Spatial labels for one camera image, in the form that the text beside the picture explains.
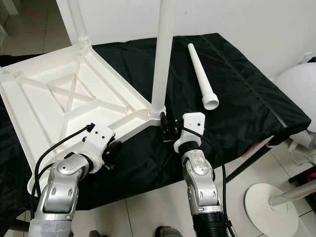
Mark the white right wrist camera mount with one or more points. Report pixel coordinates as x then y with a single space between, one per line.
195 121

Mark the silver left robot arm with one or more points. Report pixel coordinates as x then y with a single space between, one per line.
61 192

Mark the black cloth table cover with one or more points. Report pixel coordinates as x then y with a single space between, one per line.
252 98

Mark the black metal table leg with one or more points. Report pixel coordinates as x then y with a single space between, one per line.
15 224
247 163

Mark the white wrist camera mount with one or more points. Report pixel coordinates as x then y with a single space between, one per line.
98 136
195 121

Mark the white plastic table top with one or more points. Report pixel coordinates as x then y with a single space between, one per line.
49 98

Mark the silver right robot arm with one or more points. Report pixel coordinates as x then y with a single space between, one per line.
200 173

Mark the pink table edge piece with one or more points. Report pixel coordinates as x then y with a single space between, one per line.
254 152

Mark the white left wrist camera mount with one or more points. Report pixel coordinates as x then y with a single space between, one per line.
98 136

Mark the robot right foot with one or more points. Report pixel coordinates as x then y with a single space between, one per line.
170 232

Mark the white round chair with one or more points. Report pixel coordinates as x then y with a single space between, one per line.
298 89

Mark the white round stand base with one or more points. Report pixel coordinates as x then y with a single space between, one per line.
264 200

